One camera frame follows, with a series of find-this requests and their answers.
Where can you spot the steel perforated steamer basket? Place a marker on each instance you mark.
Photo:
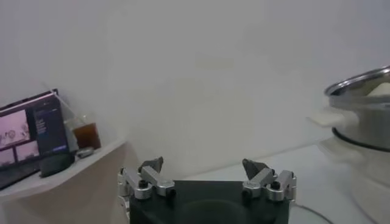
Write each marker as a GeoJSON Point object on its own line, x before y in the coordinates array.
{"type": "Point", "coordinates": [365, 128]}

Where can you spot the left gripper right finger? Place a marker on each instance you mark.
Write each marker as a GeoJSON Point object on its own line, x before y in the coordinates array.
{"type": "Point", "coordinates": [262, 179]}

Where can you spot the white side table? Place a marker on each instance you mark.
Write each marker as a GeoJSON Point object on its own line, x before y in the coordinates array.
{"type": "Point", "coordinates": [30, 182]}

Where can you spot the cream electric cooking pot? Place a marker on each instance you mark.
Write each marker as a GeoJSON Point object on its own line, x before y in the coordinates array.
{"type": "Point", "coordinates": [374, 170]}

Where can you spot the white steamed baozi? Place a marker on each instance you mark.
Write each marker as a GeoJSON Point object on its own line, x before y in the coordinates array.
{"type": "Point", "coordinates": [381, 90]}

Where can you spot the white work table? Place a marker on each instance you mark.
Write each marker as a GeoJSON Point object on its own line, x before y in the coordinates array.
{"type": "Point", "coordinates": [310, 188]}

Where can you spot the black computer mouse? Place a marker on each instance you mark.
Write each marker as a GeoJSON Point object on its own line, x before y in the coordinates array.
{"type": "Point", "coordinates": [56, 165]}

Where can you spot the plastic cup of iced coffee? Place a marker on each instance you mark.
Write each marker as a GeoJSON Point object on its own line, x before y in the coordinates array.
{"type": "Point", "coordinates": [86, 137]}

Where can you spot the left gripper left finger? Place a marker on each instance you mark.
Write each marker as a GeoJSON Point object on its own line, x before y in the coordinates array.
{"type": "Point", "coordinates": [152, 179]}

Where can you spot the clear drinking straw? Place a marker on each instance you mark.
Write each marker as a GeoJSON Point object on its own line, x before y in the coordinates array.
{"type": "Point", "coordinates": [61, 99]}

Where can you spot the small round grey tin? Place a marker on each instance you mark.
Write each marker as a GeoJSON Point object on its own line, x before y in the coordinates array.
{"type": "Point", "coordinates": [85, 152]}

